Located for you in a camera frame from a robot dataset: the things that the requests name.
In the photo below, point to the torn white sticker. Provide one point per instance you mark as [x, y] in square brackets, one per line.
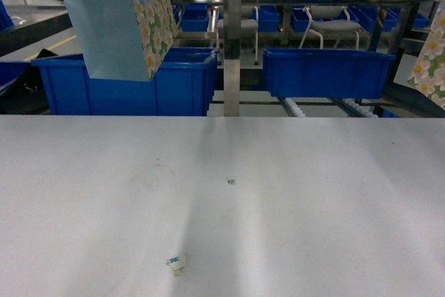
[177, 263]

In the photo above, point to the blue bin on lower rack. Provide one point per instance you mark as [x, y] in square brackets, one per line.
[325, 73]

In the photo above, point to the grey office chair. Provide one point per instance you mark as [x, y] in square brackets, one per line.
[329, 19]

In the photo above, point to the steel rack post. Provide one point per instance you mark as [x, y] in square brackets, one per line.
[232, 57]

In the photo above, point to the flower gift bag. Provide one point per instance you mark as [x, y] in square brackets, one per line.
[427, 75]
[123, 39]

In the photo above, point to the blue bin under table left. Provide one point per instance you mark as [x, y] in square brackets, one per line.
[183, 86]

